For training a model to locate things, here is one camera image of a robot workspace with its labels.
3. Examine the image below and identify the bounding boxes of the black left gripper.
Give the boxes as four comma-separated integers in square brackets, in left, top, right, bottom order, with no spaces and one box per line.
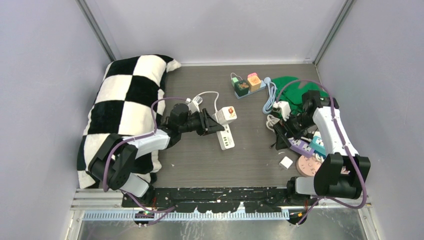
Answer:
[179,108,224,136]

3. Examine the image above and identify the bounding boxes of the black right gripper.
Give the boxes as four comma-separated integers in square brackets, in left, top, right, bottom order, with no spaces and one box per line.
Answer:
[273,110,316,150]

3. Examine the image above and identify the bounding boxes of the white tiger cube socket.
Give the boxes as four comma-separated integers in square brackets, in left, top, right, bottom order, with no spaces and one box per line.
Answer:
[214,106,237,125]

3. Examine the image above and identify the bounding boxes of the white power strip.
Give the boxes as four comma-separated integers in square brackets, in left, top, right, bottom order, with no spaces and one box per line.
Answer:
[216,124,235,151]

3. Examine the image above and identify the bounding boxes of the white charger plug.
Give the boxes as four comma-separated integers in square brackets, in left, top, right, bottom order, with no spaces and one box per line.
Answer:
[278,156,293,170]

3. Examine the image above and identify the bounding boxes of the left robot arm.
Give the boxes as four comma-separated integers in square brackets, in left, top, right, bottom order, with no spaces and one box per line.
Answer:
[88,103,225,207]

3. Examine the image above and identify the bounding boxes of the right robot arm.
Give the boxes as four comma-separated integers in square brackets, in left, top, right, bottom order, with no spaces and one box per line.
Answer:
[273,90,371,205]

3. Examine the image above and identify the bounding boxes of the pink round socket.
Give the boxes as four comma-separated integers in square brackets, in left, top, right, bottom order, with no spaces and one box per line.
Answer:
[296,156,322,177]

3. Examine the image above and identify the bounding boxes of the light green small plug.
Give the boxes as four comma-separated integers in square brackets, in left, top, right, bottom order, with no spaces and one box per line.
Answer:
[231,77,239,87]

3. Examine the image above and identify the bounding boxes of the pink small plug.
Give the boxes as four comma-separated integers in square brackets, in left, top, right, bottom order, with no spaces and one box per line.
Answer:
[247,72,258,78]

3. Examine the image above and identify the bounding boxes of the purple power strip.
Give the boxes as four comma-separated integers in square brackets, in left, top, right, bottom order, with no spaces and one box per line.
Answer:
[288,138,315,158]

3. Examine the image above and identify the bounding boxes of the teal power strip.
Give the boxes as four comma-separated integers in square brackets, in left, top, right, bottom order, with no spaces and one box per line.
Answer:
[309,136,327,158]

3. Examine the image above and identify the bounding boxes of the green cloth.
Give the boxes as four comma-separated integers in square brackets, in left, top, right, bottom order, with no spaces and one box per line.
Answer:
[271,76,329,114]

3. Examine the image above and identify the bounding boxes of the light blue power strip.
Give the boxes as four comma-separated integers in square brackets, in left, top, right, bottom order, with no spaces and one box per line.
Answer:
[234,80,266,99]

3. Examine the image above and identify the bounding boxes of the dark green cube adapter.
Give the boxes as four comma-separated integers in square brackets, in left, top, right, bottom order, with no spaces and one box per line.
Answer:
[233,80,250,97]

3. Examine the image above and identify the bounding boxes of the orange cube adapter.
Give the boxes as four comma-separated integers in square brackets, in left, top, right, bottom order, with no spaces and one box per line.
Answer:
[247,76,261,92]

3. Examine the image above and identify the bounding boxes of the black white checkered pillow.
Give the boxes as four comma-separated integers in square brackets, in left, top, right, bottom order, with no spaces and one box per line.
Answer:
[76,54,181,189]

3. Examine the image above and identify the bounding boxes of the white cable bundle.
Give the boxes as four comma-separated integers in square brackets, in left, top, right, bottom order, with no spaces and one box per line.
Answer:
[265,114,282,133]

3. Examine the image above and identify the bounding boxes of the light blue coiled cable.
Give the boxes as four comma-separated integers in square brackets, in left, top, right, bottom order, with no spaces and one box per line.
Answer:
[262,76,278,116]

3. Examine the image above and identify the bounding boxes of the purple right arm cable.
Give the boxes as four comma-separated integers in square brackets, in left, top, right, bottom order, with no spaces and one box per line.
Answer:
[274,79,369,226]

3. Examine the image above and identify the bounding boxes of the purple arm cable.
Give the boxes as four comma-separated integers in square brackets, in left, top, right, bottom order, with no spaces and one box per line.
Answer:
[102,96,191,226]
[274,79,369,226]

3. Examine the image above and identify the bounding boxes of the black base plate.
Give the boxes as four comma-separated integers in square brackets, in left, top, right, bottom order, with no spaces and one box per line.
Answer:
[137,186,317,213]

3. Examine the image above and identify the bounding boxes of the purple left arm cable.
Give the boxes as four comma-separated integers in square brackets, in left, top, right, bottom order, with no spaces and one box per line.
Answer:
[102,96,191,226]

